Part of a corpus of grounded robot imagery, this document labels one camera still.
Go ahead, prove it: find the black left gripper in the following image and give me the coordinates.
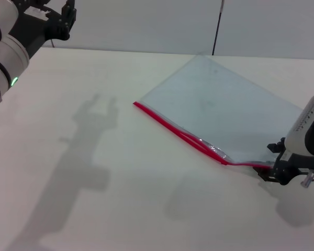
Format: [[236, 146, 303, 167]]
[[9, 0, 77, 60]]

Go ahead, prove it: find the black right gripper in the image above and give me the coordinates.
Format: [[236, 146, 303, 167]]
[[252, 137, 314, 186]]

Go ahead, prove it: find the clear red-zip document bag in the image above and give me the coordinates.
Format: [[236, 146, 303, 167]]
[[132, 53, 304, 171]]

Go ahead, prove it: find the black vertical pole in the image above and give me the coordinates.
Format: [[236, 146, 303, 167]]
[[211, 0, 225, 56]]

